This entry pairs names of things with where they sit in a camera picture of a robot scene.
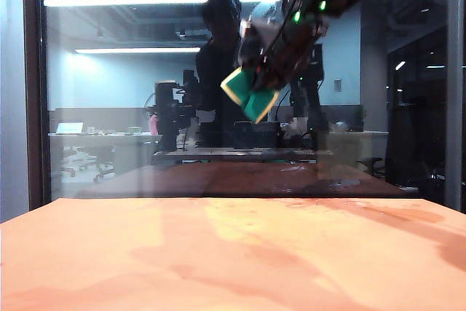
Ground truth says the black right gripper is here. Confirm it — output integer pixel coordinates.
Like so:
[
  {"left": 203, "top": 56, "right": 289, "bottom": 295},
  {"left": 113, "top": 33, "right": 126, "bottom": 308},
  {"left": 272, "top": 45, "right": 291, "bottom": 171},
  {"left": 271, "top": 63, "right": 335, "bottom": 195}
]
[{"left": 253, "top": 11, "right": 330, "bottom": 91}]

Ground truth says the green and yellow sponge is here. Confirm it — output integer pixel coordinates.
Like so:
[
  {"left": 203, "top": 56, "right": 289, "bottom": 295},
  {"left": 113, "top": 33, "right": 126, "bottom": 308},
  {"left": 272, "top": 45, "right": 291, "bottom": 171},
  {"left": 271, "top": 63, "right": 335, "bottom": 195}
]
[{"left": 219, "top": 66, "right": 281, "bottom": 125}]

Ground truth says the large glass pane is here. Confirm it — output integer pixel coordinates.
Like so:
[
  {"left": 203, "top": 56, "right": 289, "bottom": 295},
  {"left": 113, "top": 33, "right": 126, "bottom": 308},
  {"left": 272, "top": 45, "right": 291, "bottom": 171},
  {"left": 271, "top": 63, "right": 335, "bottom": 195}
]
[{"left": 39, "top": 0, "right": 448, "bottom": 200}]

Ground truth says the grey window frame post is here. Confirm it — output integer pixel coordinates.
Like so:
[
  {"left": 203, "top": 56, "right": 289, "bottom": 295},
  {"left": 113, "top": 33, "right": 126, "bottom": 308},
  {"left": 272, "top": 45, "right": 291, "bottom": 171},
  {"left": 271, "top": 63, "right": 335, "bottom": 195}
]
[{"left": 443, "top": 0, "right": 466, "bottom": 216}]

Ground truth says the dark brown window frame post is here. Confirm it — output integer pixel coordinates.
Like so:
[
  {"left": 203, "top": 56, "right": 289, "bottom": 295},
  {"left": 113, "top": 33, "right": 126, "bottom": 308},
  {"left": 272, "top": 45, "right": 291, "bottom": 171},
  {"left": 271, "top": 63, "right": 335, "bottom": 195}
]
[{"left": 21, "top": 0, "right": 51, "bottom": 210}]

